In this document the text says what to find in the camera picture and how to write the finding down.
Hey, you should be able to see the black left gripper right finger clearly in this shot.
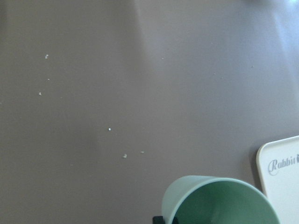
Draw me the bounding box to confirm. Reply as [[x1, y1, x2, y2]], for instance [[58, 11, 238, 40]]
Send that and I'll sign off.
[[173, 217, 178, 224]]

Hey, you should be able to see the green plastic cup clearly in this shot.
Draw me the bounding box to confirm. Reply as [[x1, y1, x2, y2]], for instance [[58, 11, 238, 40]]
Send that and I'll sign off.
[[162, 175, 280, 224]]

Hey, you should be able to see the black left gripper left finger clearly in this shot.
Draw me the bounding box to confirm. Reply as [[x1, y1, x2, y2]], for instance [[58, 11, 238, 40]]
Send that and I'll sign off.
[[152, 216, 164, 224]]

